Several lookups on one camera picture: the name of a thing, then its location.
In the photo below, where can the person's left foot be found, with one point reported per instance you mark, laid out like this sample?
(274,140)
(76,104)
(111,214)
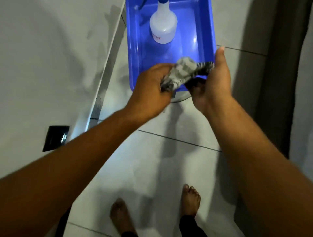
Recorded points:
(120,216)

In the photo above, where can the person's right foot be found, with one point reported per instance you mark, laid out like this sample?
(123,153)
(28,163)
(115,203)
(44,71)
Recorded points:
(190,201)

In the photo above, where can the person's black left trouser leg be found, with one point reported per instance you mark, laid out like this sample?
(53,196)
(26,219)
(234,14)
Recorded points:
(129,234)

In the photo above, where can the grey striped cloth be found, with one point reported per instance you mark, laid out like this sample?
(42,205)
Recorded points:
(182,72)

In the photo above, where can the person's left fingers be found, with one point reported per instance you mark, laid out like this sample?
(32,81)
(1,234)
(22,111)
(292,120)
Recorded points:
(165,69)

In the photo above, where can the person's black trouser leg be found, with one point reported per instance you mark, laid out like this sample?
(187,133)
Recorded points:
(192,227)
(129,234)

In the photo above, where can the blue plastic tub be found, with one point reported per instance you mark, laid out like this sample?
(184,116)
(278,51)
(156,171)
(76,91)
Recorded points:
(193,29)

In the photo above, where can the person's right hand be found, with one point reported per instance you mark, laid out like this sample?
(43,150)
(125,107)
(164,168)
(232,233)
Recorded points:
(215,88)

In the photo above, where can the person's foot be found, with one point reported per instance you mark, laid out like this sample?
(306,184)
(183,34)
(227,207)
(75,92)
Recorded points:
(120,216)
(190,201)

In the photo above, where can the black wall socket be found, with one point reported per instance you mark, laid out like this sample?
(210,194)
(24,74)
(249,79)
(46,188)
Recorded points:
(55,138)

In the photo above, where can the person's left forearm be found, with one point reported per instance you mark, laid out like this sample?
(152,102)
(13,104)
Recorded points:
(61,171)

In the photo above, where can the person's right thumb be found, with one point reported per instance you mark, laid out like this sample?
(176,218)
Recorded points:
(221,64)

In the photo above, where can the person's right forearm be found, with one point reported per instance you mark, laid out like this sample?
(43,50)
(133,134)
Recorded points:
(264,171)

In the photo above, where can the person's left hand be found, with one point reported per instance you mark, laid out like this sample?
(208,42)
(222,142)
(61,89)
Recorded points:
(149,92)

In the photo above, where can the person's black right trouser leg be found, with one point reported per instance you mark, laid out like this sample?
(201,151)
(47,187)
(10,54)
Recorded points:
(192,227)

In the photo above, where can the white spray bottle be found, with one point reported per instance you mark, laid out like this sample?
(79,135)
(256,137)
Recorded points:
(163,23)

